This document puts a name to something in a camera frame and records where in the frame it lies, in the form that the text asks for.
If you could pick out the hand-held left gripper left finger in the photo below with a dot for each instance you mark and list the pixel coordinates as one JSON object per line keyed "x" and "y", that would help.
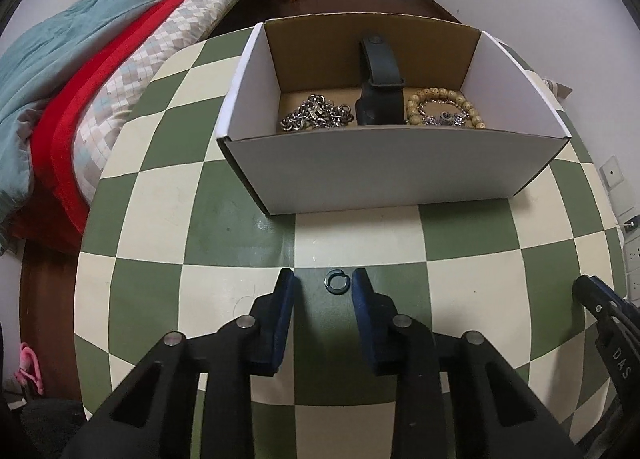
{"x": 286, "y": 309}

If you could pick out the pink object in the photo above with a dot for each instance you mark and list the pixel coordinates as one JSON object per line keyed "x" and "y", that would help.
{"x": 27, "y": 364}

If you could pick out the light blue blanket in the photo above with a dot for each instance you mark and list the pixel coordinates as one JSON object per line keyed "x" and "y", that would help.
{"x": 50, "y": 49}

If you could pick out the black wristband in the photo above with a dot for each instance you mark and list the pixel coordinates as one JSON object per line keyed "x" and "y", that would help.
{"x": 380, "y": 69}

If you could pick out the black charger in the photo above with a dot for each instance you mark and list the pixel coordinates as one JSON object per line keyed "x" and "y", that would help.
{"x": 633, "y": 224}

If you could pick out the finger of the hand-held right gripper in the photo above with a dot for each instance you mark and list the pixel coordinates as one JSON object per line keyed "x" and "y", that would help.
{"x": 600, "y": 301}

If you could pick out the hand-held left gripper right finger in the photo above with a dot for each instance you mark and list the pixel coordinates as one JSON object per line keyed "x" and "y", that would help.
{"x": 361, "y": 319}

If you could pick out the red blanket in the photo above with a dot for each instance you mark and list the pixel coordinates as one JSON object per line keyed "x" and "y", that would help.
{"x": 65, "y": 104}

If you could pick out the tan cardboard piece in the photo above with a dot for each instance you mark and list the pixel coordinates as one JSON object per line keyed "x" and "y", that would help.
{"x": 557, "y": 88}

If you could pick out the green white checkered tablecloth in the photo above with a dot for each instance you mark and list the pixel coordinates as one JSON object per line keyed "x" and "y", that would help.
{"x": 150, "y": 199}

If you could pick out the white cardboard box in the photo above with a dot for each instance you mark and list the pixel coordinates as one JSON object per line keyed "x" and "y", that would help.
{"x": 375, "y": 174}

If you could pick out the grey white checkered quilt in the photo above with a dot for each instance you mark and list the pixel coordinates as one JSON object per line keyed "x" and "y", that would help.
{"x": 150, "y": 54}

